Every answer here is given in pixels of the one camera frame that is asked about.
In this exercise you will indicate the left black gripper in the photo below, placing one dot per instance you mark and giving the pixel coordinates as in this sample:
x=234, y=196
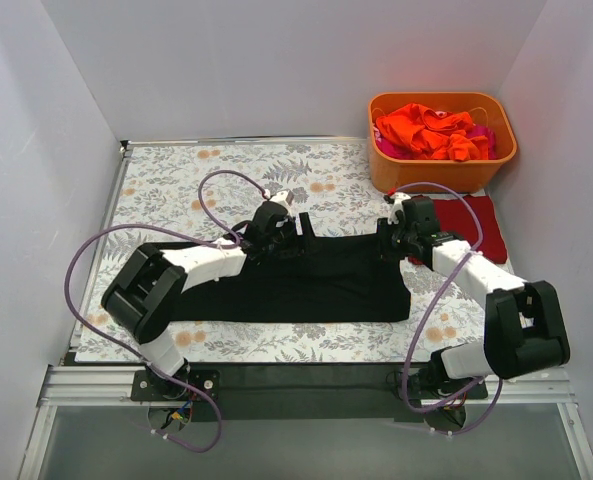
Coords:
x=286, y=240

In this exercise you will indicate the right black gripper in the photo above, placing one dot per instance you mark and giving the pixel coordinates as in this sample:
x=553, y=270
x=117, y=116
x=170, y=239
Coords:
x=395, y=236

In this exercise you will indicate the black t shirt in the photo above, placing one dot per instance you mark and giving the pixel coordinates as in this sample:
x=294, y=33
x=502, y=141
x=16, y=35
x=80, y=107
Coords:
x=344, y=281

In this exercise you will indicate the orange t shirt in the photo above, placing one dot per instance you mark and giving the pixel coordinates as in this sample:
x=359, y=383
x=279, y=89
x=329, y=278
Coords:
x=423, y=130

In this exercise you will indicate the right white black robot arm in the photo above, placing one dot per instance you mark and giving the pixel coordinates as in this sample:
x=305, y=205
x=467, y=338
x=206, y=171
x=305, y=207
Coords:
x=524, y=331

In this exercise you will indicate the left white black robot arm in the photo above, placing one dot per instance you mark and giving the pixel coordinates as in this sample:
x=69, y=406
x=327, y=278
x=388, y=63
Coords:
x=147, y=290

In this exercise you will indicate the orange plastic laundry basket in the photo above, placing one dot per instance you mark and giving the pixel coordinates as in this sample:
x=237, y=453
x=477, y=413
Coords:
x=470, y=176

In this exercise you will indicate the floral patterned table mat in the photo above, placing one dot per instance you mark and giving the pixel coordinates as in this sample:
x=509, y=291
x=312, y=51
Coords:
x=200, y=190

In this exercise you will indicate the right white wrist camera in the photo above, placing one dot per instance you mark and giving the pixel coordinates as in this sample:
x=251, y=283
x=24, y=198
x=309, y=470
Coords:
x=397, y=201

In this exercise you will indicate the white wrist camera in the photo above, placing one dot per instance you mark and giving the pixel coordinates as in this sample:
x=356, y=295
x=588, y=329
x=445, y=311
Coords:
x=397, y=201
x=282, y=197

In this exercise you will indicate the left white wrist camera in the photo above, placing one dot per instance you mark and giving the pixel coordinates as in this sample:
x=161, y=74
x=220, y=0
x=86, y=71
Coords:
x=282, y=197

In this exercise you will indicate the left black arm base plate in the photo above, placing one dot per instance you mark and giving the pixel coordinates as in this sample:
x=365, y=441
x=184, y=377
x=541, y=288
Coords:
x=148, y=387

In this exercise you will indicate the aluminium frame rail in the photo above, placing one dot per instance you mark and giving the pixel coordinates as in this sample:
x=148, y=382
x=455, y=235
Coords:
x=303, y=421

